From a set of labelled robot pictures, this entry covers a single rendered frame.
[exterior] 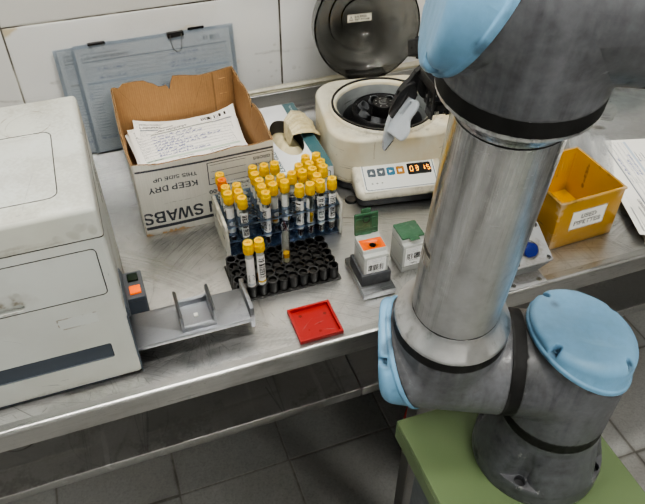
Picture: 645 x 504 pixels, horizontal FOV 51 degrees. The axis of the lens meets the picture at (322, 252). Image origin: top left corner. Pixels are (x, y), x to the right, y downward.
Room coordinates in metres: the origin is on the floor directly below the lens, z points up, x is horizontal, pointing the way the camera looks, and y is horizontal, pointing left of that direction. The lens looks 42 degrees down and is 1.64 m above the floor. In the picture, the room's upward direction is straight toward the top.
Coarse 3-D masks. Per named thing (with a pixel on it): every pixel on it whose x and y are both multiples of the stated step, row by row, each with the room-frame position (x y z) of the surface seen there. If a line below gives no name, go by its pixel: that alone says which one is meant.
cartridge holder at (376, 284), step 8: (352, 256) 0.80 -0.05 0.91; (352, 264) 0.80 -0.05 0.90; (352, 272) 0.79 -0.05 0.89; (360, 272) 0.76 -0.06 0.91; (376, 272) 0.76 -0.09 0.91; (384, 272) 0.77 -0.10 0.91; (360, 280) 0.76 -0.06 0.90; (368, 280) 0.76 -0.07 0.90; (376, 280) 0.76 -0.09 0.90; (384, 280) 0.77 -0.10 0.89; (360, 288) 0.75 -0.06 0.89; (368, 288) 0.75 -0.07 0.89; (376, 288) 0.75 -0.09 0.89; (384, 288) 0.75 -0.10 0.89; (392, 288) 0.75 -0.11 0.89; (368, 296) 0.74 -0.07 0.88; (376, 296) 0.74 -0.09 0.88
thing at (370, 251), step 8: (376, 232) 0.81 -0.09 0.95; (360, 240) 0.79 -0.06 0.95; (368, 240) 0.79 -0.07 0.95; (376, 240) 0.79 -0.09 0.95; (360, 248) 0.78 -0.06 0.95; (368, 248) 0.78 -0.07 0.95; (376, 248) 0.78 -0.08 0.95; (384, 248) 0.78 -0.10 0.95; (360, 256) 0.78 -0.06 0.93; (368, 256) 0.77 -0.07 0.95; (376, 256) 0.77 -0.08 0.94; (384, 256) 0.77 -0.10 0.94; (360, 264) 0.78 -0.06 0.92; (368, 264) 0.76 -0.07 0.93; (376, 264) 0.77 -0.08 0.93; (384, 264) 0.77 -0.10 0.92; (368, 272) 0.76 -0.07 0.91
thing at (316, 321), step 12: (324, 300) 0.73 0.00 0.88; (288, 312) 0.71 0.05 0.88; (300, 312) 0.71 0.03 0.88; (312, 312) 0.71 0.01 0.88; (324, 312) 0.71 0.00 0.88; (300, 324) 0.69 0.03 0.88; (312, 324) 0.69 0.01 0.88; (324, 324) 0.69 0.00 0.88; (336, 324) 0.69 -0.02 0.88; (300, 336) 0.66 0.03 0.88; (312, 336) 0.66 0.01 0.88; (324, 336) 0.66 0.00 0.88
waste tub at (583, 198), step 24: (576, 168) 1.01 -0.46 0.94; (600, 168) 0.96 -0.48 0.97; (552, 192) 1.01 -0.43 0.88; (576, 192) 0.99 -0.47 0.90; (600, 192) 0.95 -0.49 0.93; (552, 216) 0.87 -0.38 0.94; (576, 216) 0.87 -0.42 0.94; (600, 216) 0.89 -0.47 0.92; (552, 240) 0.86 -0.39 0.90; (576, 240) 0.88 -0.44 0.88
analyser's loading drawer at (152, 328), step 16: (208, 288) 0.70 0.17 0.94; (240, 288) 0.72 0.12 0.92; (176, 304) 0.66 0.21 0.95; (192, 304) 0.69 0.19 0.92; (208, 304) 0.68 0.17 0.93; (224, 304) 0.69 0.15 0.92; (240, 304) 0.69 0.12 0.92; (144, 320) 0.66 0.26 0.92; (160, 320) 0.66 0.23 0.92; (176, 320) 0.66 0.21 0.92; (192, 320) 0.66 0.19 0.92; (208, 320) 0.65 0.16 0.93; (224, 320) 0.66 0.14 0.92; (240, 320) 0.66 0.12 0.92; (144, 336) 0.63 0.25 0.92; (160, 336) 0.63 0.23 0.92; (176, 336) 0.63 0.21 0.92; (192, 336) 0.64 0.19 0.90
